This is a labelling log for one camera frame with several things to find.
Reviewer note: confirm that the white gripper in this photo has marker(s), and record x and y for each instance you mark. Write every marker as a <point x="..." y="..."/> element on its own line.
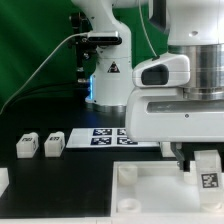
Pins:
<point x="163" y="115"/>

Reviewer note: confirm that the white square tabletop part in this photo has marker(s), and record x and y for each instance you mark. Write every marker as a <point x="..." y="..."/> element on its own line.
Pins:
<point x="157" y="191"/>

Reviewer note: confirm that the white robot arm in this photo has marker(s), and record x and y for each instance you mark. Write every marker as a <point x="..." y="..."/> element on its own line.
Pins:
<point x="195" y="29"/>

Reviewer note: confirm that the white marker sheet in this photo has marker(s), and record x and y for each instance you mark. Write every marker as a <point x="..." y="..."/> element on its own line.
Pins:
<point x="103" y="137"/>

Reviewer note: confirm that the white left obstacle block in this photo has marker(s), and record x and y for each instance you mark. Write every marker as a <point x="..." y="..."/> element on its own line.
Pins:
<point x="4" y="180"/>

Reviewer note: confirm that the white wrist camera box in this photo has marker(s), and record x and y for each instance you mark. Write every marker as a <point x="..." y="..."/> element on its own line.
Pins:
<point x="168" y="70"/>

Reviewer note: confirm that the black mounted camera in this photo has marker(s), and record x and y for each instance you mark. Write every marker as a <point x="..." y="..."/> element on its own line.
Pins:
<point x="102" y="38"/>

